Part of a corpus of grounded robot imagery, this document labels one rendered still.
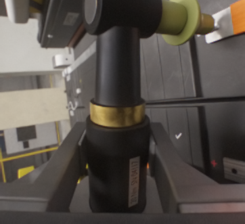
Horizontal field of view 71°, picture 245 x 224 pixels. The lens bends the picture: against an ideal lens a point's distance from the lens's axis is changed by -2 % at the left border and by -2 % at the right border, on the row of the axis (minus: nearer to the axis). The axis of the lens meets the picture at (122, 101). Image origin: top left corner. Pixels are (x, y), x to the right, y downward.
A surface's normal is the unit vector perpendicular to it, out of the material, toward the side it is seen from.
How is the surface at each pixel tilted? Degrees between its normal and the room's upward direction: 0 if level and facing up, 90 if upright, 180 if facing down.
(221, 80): 0
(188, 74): 0
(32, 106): 90
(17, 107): 90
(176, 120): 0
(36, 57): 90
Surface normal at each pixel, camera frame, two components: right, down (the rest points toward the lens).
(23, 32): 0.49, -0.04
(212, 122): -0.86, 0.12
